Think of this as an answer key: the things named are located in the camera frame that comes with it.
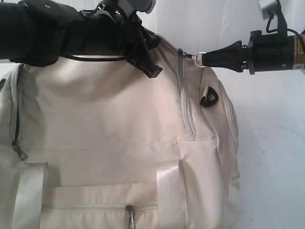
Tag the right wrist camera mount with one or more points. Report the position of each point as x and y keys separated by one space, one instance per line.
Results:
x=270 y=9

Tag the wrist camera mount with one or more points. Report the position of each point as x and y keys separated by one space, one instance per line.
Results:
x=129 y=7
x=270 y=9

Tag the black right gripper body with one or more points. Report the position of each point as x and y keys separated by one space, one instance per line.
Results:
x=275 y=52

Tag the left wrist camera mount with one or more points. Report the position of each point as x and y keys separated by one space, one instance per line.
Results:
x=129 y=7

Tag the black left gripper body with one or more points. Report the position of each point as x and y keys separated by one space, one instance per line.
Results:
x=105 y=36

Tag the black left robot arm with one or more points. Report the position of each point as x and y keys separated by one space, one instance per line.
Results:
x=39 y=32

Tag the beige duffel bag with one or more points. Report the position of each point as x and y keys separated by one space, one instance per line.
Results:
x=99 y=145

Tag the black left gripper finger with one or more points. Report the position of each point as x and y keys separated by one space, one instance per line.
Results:
x=140 y=57

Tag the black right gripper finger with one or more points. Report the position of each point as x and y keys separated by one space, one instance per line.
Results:
x=232 y=54
x=234 y=66

